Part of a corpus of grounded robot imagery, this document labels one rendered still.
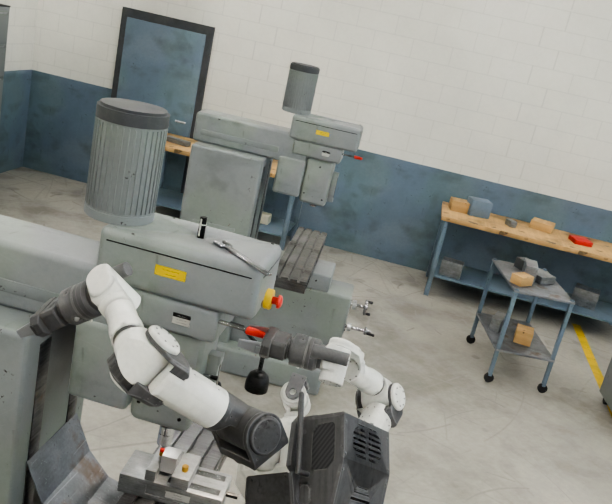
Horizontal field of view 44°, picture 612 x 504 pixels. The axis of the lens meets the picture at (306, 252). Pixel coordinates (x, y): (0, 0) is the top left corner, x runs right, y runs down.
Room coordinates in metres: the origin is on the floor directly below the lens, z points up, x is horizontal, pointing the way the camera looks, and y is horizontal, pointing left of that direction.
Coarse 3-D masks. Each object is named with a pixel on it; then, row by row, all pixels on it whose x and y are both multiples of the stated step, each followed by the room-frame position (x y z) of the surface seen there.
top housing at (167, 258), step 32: (160, 224) 2.07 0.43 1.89; (192, 224) 2.13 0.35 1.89; (128, 256) 1.93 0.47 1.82; (160, 256) 1.92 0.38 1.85; (192, 256) 1.91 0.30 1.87; (224, 256) 1.92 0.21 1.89; (256, 256) 1.97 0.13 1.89; (160, 288) 1.91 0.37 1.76; (192, 288) 1.90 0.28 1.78; (224, 288) 1.89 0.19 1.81; (256, 288) 1.89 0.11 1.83
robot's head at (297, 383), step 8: (296, 376) 1.65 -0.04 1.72; (304, 376) 1.65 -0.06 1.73; (288, 384) 1.63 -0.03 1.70; (296, 384) 1.63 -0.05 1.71; (304, 384) 1.67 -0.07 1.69; (280, 392) 1.63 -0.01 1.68; (288, 392) 1.62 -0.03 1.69; (296, 392) 1.62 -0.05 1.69; (304, 392) 1.63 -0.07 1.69; (288, 400) 1.61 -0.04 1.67; (296, 400) 1.61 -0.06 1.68
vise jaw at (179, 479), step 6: (186, 456) 2.20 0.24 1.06; (192, 456) 2.21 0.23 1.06; (198, 456) 2.22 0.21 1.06; (180, 462) 2.16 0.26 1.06; (186, 462) 2.17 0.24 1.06; (192, 462) 2.18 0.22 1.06; (198, 462) 2.19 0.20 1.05; (180, 468) 2.13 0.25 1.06; (192, 468) 2.14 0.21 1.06; (174, 474) 2.09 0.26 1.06; (180, 474) 2.10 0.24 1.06; (186, 474) 2.11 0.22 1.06; (192, 474) 2.12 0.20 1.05; (174, 480) 2.08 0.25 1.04; (180, 480) 2.08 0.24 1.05; (186, 480) 2.08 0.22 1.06; (174, 486) 2.08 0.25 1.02; (180, 486) 2.08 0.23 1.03; (186, 486) 2.07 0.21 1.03
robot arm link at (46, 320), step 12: (72, 288) 1.56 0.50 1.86; (48, 300) 1.63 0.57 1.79; (60, 300) 1.55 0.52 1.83; (72, 300) 1.54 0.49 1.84; (36, 312) 1.57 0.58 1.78; (48, 312) 1.55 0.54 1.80; (60, 312) 1.55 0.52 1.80; (72, 312) 1.53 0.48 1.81; (36, 324) 1.53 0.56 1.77; (48, 324) 1.55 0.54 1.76; (60, 324) 1.54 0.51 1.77
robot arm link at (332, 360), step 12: (312, 348) 1.81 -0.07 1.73; (324, 348) 1.79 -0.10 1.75; (336, 348) 1.82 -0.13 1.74; (312, 360) 1.79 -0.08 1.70; (324, 360) 1.80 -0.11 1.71; (336, 360) 1.77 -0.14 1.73; (348, 360) 1.79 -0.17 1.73; (324, 372) 1.79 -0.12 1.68; (336, 372) 1.78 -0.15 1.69; (336, 384) 1.78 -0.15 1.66
